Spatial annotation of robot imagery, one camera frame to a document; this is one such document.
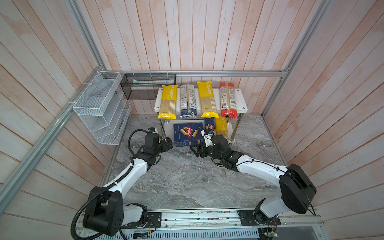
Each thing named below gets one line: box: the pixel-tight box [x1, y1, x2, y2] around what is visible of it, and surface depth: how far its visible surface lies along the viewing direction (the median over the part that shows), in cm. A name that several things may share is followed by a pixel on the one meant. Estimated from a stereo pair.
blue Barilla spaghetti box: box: [204, 117, 217, 136], surface depth 105 cm
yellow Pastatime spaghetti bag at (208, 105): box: [196, 81, 219, 119], surface depth 78 cm
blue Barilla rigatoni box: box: [173, 122, 205, 147], surface depth 94 cm
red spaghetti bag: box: [219, 82, 238, 119], surface depth 77 cm
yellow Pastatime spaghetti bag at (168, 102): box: [157, 85, 178, 120], surface depth 78 cm
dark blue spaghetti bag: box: [179, 82, 198, 119], surface depth 78 cm
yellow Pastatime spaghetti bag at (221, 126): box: [215, 115, 228, 140], surface depth 104 cm
